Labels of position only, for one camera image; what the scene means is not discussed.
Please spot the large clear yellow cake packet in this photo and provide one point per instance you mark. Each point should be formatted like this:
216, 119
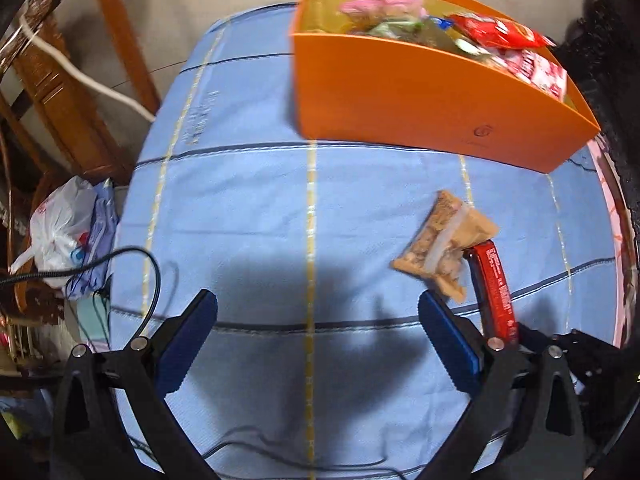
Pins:
440, 40

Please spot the pale purple plastic bag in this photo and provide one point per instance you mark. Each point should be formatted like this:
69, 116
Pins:
95, 240

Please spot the pink cloth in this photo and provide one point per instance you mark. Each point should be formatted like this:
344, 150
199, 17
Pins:
617, 240

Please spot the carved wooden chair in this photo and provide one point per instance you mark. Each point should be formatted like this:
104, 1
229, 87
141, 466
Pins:
65, 110

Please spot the tan crispy snack packet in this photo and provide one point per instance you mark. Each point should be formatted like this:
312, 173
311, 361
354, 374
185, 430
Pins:
440, 245

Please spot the blue plaid cloth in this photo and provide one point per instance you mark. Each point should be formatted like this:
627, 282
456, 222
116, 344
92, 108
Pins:
250, 210

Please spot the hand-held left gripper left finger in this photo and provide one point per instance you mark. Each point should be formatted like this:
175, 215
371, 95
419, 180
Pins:
190, 340

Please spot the orange plastic bin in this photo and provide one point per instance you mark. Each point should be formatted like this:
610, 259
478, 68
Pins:
425, 105

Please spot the dark carved wooden furniture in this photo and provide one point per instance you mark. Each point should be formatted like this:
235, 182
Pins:
615, 85

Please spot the white plastic bag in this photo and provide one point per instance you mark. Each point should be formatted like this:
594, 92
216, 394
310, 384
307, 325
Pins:
55, 230

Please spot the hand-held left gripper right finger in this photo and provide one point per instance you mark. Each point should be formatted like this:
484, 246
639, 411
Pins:
450, 345

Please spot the red stick snack packet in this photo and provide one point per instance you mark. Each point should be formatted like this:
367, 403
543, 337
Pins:
495, 290

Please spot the red white snack packet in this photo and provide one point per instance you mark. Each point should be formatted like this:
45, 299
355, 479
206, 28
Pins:
540, 72

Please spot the red chips packet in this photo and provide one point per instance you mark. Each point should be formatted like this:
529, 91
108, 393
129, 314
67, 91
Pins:
500, 32

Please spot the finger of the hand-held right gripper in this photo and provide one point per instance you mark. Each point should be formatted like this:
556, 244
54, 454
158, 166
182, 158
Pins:
530, 335

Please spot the pink snack packet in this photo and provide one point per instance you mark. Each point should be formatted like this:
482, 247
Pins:
385, 5

